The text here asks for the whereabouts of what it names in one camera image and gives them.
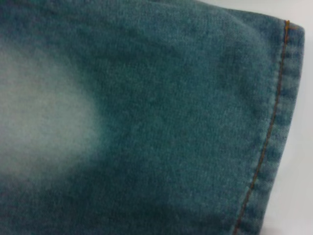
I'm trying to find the blue denim shorts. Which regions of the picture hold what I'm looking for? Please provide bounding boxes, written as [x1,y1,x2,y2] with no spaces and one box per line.
[0,0,306,235]

